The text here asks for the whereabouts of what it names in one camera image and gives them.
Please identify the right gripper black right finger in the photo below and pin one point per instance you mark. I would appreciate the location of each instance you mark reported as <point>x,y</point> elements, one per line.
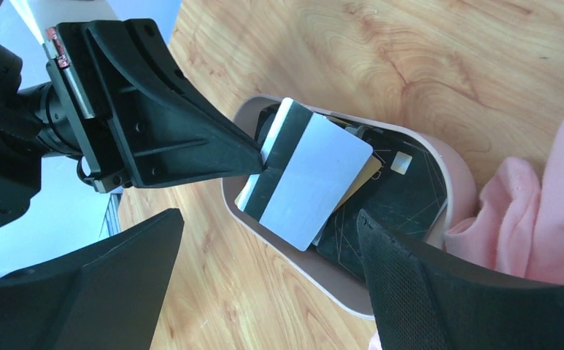
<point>424,298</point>

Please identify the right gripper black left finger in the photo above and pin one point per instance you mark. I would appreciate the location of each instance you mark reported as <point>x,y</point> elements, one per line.
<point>107,295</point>

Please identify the pink oval tray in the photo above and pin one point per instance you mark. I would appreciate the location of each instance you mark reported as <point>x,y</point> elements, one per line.
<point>347,292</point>

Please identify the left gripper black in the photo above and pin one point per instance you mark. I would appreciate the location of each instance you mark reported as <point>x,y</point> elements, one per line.
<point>117,103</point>

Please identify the gold card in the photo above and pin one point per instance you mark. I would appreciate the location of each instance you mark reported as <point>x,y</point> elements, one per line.
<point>359,183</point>

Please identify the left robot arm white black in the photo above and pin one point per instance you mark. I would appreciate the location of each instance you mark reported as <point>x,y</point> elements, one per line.
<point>20,164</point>

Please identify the pink cloth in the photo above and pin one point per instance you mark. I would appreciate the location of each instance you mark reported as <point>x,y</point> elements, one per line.
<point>519,229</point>

